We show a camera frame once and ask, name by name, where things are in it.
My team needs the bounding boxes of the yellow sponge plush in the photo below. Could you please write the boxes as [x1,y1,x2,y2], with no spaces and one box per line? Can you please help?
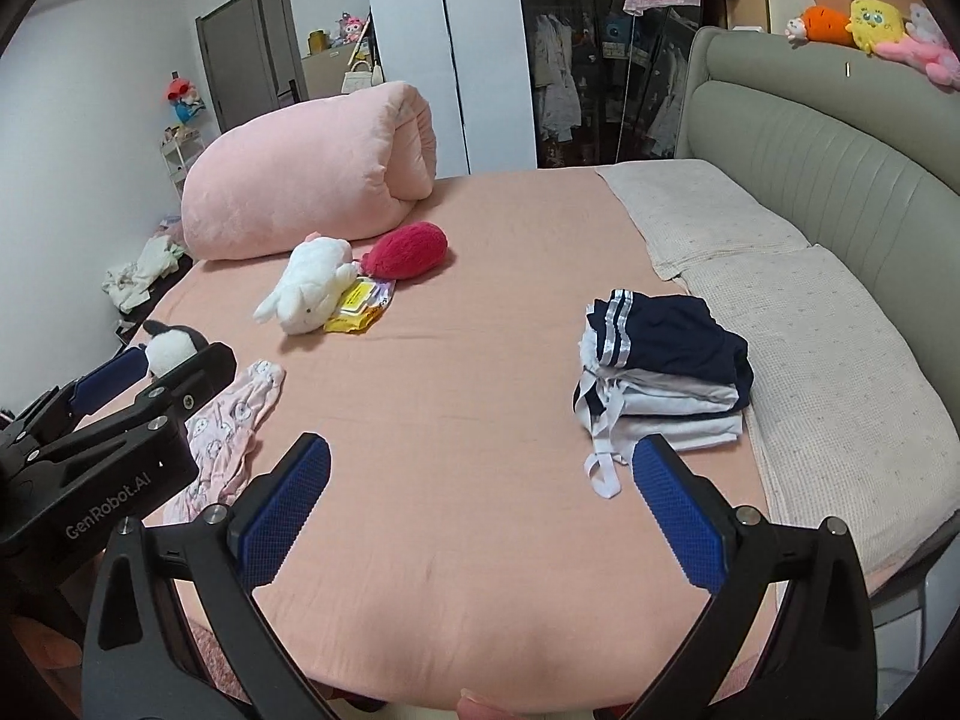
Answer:
[847,0,908,55]

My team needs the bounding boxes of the black and white plush penguin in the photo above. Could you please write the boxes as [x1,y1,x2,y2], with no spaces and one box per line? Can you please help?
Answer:
[141,320,211,380]

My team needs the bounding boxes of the bed with pink sheet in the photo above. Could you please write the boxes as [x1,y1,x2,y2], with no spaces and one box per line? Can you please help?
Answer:
[112,161,950,720]

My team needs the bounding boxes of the pink plush toy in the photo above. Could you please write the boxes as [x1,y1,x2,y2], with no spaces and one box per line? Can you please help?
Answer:
[874,4,960,91]

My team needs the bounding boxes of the grey door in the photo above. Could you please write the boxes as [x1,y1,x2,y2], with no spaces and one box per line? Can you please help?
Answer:
[195,0,308,132]

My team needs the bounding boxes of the pink fuzzy rug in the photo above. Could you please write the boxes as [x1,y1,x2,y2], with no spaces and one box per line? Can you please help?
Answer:
[176,615,248,706]

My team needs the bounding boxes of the white folded garment with straps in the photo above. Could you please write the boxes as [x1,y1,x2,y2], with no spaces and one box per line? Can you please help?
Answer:
[581,405,743,502]

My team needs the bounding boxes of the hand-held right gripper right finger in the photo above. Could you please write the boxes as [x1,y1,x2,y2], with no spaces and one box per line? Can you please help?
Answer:
[631,433,878,720]

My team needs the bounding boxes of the white nightstand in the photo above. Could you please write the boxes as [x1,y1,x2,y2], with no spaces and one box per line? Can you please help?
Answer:
[870,547,950,683]

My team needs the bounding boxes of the white plush rabbit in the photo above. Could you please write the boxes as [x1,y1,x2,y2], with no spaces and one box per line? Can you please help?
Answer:
[253,235,359,336]

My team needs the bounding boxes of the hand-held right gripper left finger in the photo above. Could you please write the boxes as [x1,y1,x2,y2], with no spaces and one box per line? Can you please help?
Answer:
[79,431,335,720]

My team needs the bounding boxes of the person's right hand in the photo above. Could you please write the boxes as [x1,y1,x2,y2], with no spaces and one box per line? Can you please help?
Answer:
[457,691,527,720]

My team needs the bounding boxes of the white shelf cart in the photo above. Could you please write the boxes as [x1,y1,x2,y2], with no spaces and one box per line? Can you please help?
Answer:
[157,127,207,200]

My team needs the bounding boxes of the white wardrobe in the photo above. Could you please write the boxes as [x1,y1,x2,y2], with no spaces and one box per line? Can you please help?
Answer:
[360,0,537,179]

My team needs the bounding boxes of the beige cabinet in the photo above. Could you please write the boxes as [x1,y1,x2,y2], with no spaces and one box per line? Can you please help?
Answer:
[300,37,376,100]

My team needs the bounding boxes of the orange carrot plush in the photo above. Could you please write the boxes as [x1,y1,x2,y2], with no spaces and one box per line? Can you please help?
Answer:
[799,6,856,46]

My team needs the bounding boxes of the glass door wardrobe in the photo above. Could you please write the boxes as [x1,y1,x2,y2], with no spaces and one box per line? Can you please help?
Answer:
[514,0,710,170]

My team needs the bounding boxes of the rolled pink blanket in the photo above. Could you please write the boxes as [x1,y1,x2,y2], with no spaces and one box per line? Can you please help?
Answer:
[182,81,440,262]

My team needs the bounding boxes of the red and blue plush toy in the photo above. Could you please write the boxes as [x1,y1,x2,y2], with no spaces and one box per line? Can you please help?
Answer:
[165,75,205,125]

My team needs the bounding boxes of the yellow packet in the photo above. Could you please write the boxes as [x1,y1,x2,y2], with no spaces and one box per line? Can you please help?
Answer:
[322,277,397,335]

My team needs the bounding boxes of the beige textured pillow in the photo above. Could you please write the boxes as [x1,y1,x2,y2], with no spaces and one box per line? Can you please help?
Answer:
[679,244,947,578]
[596,159,811,282]

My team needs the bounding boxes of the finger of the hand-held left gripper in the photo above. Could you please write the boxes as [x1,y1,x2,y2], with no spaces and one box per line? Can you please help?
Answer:
[0,349,155,455]
[131,341,239,428]

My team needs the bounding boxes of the navy shorts with white stripes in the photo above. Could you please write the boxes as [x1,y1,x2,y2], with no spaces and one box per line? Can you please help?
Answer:
[581,289,751,391]

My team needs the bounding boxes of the pile of pale clothes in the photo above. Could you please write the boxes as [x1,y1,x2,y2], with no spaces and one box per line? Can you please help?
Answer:
[101,235,188,312]

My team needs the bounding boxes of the pink patterned pants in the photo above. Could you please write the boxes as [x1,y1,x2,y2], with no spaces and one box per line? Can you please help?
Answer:
[161,360,287,526]

